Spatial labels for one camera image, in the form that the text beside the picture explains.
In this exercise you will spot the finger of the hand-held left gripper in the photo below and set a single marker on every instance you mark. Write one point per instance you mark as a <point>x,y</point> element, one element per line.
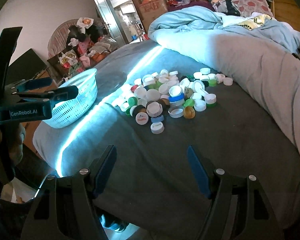
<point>40,83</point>
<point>65,93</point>

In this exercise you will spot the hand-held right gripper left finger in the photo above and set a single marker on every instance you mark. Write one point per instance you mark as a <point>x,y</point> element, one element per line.
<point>103,170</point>

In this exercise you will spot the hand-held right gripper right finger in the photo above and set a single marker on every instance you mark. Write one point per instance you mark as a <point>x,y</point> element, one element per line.
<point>198,172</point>

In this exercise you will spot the light blue plastic basket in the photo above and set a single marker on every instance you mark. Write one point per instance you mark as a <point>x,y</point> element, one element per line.
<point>82,97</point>

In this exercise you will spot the pile of plastic bottle caps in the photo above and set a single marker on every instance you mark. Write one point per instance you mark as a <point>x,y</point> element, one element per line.
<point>152,97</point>

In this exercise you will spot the person's left hand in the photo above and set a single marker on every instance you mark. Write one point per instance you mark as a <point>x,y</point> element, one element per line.
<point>17,145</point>

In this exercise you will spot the black flat monitor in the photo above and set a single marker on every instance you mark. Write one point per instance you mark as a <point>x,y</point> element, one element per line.
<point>27,62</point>

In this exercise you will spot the dark grey bed sheet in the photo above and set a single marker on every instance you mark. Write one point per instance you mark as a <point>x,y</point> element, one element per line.
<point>165,150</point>

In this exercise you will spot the arched woven panel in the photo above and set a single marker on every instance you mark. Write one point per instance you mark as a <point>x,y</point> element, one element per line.
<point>57,37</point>

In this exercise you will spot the heap of bags and packages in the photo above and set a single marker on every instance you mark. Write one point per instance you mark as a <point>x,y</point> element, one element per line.
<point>85,47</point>

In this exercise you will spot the grey metal door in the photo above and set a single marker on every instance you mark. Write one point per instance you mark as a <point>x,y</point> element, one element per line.
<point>102,17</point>

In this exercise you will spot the light blue grey duvet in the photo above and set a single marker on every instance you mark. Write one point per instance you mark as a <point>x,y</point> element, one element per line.
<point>240,62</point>

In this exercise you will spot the stack of cardboard boxes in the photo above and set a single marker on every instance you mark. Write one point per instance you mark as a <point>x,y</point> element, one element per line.
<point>152,2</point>

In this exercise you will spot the yellow black patterned garment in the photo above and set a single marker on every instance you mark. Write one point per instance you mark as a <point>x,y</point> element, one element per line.
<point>255,21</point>

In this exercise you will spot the wooden headboard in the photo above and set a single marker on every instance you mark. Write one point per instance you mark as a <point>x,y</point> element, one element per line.
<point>285,12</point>

